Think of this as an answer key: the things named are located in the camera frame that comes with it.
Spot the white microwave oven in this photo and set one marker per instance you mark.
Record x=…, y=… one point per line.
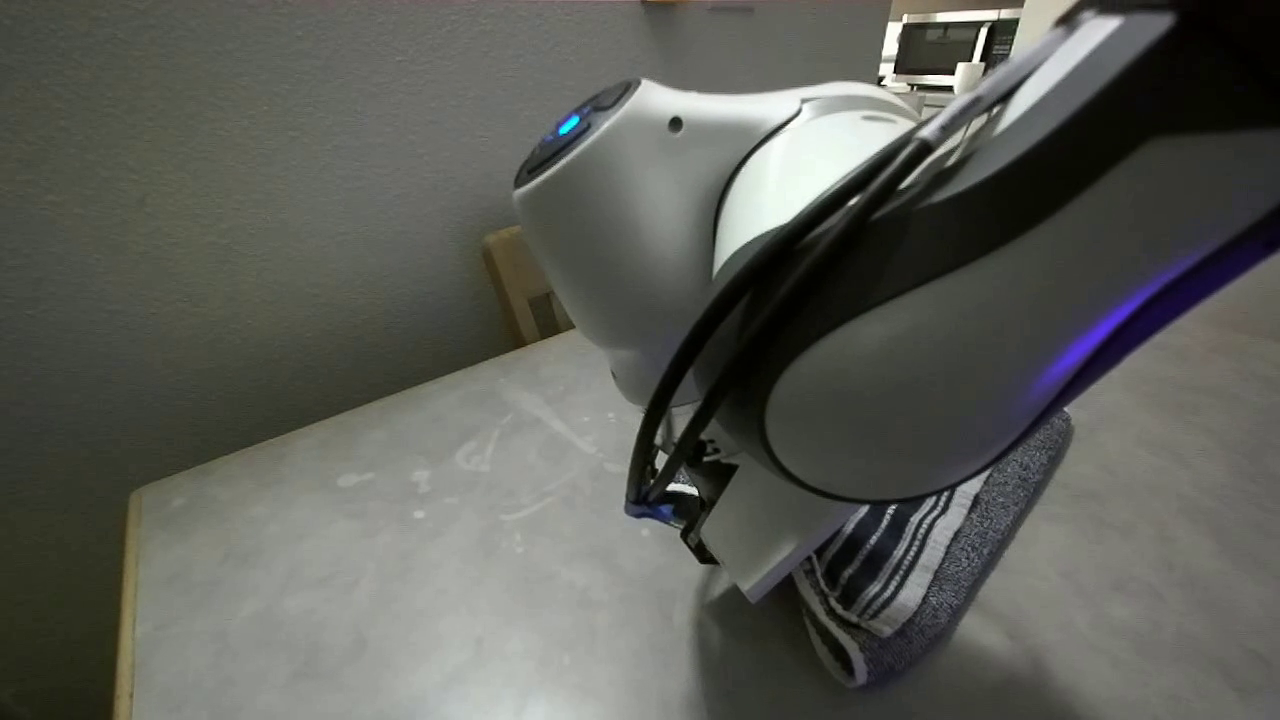
x=953, y=45

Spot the wooden chair with short slats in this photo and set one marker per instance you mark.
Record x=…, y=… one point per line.
x=514, y=274

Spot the blue-grey striped towel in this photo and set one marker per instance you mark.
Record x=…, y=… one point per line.
x=932, y=575

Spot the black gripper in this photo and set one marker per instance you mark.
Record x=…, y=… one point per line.
x=704, y=500

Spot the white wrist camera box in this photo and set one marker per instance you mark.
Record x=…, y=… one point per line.
x=772, y=534

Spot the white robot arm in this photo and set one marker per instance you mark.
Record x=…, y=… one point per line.
x=932, y=332

